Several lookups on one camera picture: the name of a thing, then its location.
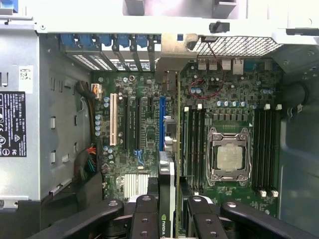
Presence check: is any silver chipset heatsink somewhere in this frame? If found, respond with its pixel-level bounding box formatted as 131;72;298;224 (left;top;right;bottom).
123;173;150;200

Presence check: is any installed CPU silver lid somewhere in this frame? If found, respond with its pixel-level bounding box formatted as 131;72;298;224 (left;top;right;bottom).
216;145;244;175

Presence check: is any black fan shroud box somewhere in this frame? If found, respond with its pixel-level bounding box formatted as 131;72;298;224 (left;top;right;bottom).
14;171;104;239

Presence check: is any installed green RAM stick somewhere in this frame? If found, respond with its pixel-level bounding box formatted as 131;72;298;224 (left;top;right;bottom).
181;106;190;176

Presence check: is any green motherboard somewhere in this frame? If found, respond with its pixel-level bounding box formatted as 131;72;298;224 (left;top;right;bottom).
91;57;284;217

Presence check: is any long black expansion slot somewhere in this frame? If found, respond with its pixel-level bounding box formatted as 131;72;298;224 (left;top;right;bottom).
125;96;131;147
135;96;142;147

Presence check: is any blue expansion slot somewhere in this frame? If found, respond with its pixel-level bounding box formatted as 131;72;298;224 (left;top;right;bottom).
159;96;166;151

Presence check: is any white expansion slot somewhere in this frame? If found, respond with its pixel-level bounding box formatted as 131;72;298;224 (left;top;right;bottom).
109;93;118;146

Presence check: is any black open PC case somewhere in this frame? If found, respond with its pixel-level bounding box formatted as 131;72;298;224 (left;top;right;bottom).
0;0;319;239

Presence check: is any grey power supply black label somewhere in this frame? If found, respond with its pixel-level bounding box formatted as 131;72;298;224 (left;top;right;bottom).
0;24;42;200

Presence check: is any blue case latch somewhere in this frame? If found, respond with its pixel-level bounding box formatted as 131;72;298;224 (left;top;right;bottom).
0;0;19;14

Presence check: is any coloured power wire bundle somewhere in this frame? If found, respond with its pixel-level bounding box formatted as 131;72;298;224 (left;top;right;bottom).
73;143;104;180

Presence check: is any CPU socket metal frame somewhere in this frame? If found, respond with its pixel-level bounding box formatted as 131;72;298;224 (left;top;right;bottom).
206;126;252;187

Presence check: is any dark power wire bundle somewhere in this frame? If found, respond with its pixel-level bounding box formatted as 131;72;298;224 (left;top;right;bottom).
74;81;103;100

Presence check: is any thin red fan wire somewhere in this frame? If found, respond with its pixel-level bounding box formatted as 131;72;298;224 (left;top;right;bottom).
188;42;225;100

